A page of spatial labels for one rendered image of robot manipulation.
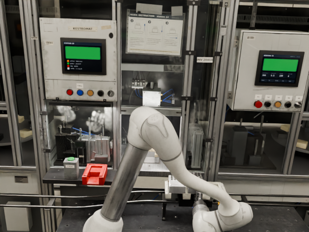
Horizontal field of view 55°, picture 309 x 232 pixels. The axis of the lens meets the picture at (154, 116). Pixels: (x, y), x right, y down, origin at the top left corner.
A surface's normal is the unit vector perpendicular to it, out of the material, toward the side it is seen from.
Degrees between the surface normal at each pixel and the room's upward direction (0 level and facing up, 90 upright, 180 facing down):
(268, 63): 90
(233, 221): 92
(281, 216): 0
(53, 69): 90
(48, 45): 90
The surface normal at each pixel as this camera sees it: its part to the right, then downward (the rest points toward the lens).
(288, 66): 0.00, 0.33
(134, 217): 0.04, -0.94
